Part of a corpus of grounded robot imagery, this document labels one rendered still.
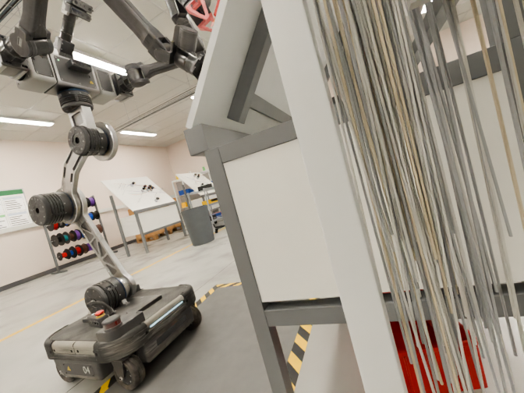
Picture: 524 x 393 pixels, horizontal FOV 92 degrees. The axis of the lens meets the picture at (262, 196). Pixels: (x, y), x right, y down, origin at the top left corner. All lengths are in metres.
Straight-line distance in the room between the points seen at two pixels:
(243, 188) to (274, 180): 0.08
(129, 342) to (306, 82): 1.24
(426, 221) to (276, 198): 0.36
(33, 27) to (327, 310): 1.31
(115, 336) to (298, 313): 0.87
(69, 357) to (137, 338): 0.35
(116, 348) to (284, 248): 0.94
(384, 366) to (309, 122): 0.20
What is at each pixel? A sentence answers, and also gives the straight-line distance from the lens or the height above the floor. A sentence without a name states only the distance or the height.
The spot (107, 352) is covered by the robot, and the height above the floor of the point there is 0.20.
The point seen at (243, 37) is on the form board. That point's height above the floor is 1.05.
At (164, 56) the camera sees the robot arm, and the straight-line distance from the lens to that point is 1.00.
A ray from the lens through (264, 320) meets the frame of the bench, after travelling 0.67.
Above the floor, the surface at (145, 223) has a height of 0.57.
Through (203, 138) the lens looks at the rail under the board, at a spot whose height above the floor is 0.83.
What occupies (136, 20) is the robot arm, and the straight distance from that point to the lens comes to 1.05.
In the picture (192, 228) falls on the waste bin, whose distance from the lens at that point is 4.33.
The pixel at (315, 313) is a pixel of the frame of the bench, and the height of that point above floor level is 0.39.
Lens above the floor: 0.69
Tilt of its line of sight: 2 degrees down
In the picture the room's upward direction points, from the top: 15 degrees counter-clockwise
